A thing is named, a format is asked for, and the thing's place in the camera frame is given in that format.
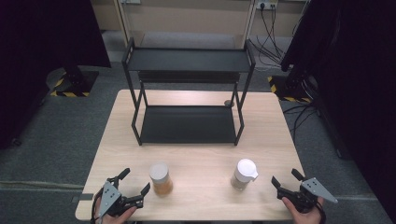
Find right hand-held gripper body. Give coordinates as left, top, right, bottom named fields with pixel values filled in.
left=276, top=176, right=339, bottom=215

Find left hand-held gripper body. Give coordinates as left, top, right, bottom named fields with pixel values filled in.
left=98, top=177, right=145, bottom=217

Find glass jar of orange powder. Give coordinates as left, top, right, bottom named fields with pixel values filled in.
left=148, top=161, right=174, bottom=197

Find white-lidded seasoning jar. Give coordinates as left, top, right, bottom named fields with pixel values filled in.
left=230, top=158, right=260, bottom=191

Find black two-tier metal rack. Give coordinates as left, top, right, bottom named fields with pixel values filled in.
left=120, top=36, right=257, bottom=147

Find person's left hand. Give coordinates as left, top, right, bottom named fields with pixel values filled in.
left=92, top=199, right=138, bottom=224

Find person's right hand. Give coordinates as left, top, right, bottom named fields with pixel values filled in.
left=281, top=196, right=327, bottom=224

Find dark tape strip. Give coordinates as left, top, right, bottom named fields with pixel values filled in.
left=72, top=192, right=94, bottom=204

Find stand base with striped tape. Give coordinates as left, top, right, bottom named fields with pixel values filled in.
left=267, top=70, right=314, bottom=104
left=46, top=66, right=100, bottom=98

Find black curtain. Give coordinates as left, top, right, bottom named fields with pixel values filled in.
left=279, top=0, right=396, bottom=222
left=0, top=0, right=112, bottom=150

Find white power socket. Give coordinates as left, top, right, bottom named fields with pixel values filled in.
left=256, top=0, right=279, bottom=11

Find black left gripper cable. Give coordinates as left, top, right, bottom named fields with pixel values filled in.
left=90, top=187, right=105, bottom=224

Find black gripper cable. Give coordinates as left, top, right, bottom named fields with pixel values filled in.
left=90, top=187, right=105, bottom=224
left=315, top=201, right=328, bottom=224

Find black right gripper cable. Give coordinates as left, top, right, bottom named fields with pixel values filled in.
left=315, top=201, right=328, bottom=224

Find black floor cables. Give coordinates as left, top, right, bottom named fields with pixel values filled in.
left=281, top=102, right=318, bottom=142

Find grey floor cable cover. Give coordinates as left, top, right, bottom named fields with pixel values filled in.
left=0, top=179, right=86, bottom=191

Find black power cable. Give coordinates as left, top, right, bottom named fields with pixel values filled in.
left=248, top=4, right=286, bottom=69
left=259, top=3, right=283, bottom=63

